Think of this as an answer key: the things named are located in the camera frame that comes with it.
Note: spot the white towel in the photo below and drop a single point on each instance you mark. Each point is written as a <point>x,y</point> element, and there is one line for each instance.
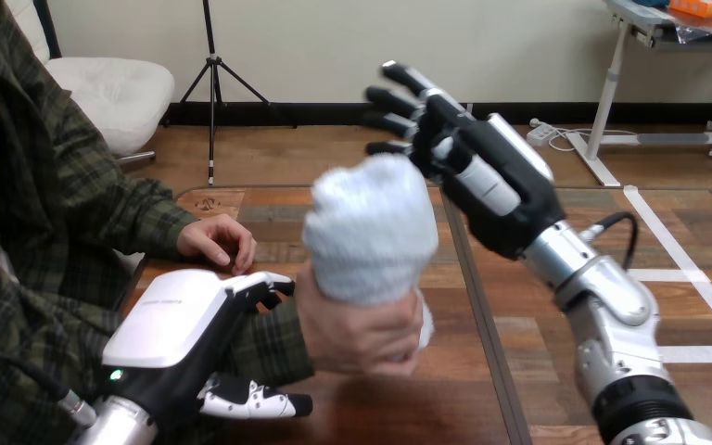
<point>371,233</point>

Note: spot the person's hand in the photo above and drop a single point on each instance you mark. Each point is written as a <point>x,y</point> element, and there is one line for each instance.
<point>218,236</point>
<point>350,335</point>

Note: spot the person's body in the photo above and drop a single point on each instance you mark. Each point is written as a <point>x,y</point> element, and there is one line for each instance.
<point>18,153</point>

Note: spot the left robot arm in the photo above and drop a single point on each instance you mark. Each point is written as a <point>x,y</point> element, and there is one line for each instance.
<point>116,427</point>

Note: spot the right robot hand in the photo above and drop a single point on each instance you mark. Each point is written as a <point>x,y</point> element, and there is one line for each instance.
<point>503,190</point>

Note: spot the white power strip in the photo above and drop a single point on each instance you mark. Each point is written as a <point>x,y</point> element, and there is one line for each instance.
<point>541,132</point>

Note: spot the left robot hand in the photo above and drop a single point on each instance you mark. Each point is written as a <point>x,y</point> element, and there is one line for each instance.
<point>172,319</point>

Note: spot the white cushioned chair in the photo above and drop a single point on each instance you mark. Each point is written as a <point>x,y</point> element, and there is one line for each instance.
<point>116,92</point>

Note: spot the white desk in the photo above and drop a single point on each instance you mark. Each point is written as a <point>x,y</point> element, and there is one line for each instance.
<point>608,92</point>

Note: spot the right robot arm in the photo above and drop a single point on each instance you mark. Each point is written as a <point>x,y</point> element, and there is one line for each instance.
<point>614,331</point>

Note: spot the orange thing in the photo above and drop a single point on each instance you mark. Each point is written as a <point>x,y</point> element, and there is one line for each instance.
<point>705,7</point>

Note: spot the black tripod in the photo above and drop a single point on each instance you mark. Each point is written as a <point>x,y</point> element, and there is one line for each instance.
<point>213,80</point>

